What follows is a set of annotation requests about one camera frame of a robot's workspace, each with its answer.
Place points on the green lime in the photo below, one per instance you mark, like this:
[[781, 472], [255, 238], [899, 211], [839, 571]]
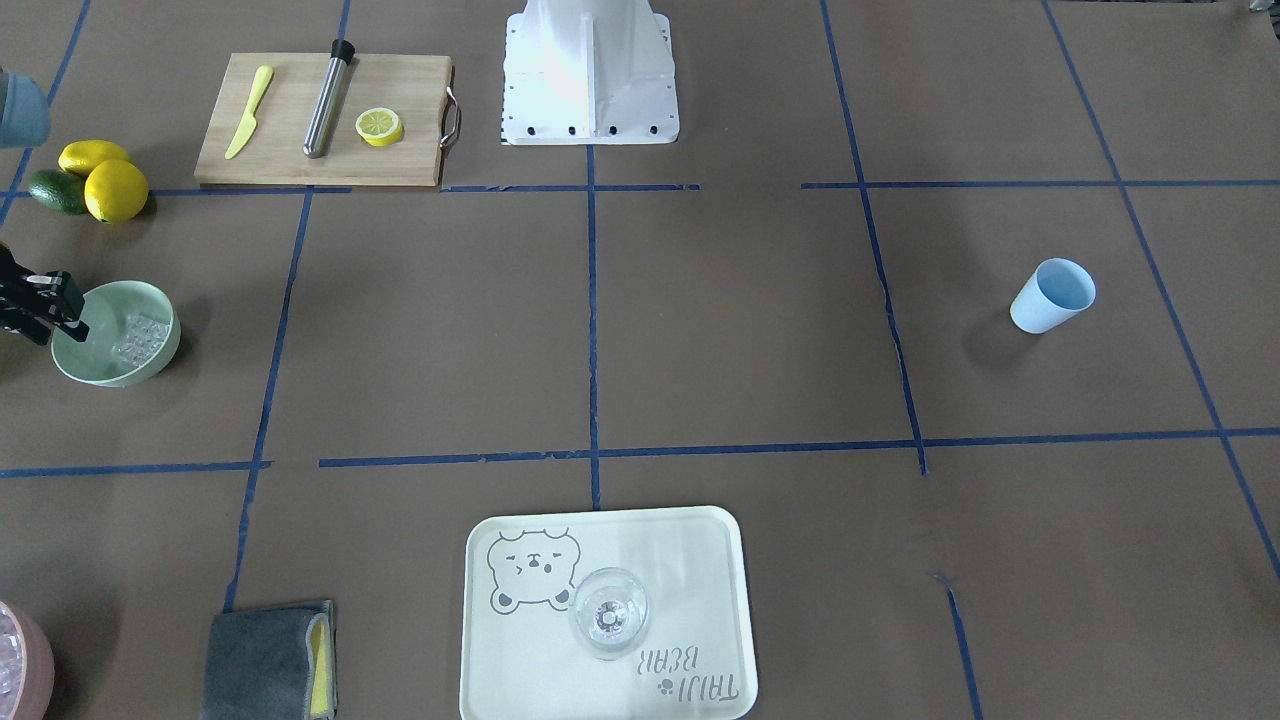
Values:
[[60, 191]]

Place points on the clear wine glass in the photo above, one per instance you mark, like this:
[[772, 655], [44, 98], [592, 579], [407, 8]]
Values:
[[610, 613]]

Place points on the yellow plastic knife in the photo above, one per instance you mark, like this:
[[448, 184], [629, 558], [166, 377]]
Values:
[[248, 122]]

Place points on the ice cubes in green bowl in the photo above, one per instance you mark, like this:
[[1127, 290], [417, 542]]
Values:
[[142, 338]]

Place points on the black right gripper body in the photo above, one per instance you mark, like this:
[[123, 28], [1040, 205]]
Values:
[[30, 301]]

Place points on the green bowl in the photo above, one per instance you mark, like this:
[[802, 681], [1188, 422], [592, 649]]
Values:
[[104, 310]]

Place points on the pink bowl of ice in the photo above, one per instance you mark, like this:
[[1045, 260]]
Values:
[[27, 666]]

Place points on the cream bear tray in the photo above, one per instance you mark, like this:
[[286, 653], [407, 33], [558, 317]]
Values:
[[520, 659]]

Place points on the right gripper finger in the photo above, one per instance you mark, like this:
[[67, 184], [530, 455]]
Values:
[[30, 324], [59, 303]]

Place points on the light blue plastic cup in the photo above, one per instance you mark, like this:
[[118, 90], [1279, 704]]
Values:
[[1056, 291]]

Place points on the grey cloth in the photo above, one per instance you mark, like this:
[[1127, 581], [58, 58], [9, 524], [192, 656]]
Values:
[[273, 663]]

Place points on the lemon half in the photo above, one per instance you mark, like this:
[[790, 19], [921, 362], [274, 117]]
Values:
[[379, 127]]

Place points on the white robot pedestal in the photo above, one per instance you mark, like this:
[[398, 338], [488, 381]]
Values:
[[582, 73]]

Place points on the yellow lemon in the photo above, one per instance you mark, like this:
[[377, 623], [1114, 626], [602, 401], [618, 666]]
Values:
[[116, 191], [80, 158]]

